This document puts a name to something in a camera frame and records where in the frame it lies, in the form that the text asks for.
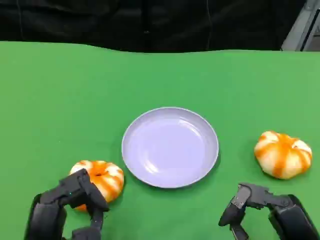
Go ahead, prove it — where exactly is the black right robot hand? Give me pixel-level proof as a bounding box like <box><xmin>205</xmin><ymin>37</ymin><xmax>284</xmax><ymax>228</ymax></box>
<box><xmin>218</xmin><ymin>182</ymin><xmax>320</xmax><ymax>240</ymax></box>

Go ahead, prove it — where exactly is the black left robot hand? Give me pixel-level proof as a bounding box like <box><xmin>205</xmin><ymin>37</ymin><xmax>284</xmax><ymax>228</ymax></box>
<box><xmin>23</xmin><ymin>168</ymin><xmax>110</xmax><ymax>240</ymax></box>

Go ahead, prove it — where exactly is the orange and white bread roll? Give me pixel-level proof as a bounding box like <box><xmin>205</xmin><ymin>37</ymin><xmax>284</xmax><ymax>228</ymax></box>
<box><xmin>69</xmin><ymin>160</ymin><xmax>125</xmax><ymax>212</ymax></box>
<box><xmin>254</xmin><ymin>130</ymin><xmax>313</xmax><ymax>180</ymax></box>

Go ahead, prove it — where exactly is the lilac plate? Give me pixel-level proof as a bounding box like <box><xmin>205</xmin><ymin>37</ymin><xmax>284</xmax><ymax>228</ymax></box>
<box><xmin>121</xmin><ymin>107</ymin><xmax>220</xmax><ymax>189</ymax></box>

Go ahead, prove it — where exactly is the green cloth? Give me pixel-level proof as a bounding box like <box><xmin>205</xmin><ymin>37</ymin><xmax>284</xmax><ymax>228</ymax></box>
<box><xmin>0</xmin><ymin>40</ymin><xmax>320</xmax><ymax>240</ymax></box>

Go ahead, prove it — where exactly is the black curtain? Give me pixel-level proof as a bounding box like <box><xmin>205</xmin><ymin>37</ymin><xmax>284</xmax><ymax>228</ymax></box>
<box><xmin>0</xmin><ymin>0</ymin><xmax>307</xmax><ymax>54</ymax></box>

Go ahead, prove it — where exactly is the grey metal frame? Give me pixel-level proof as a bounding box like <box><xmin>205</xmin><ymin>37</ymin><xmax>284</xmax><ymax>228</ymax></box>
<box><xmin>280</xmin><ymin>0</ymin><xmax>320</xmax><ymax>52</ymax></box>

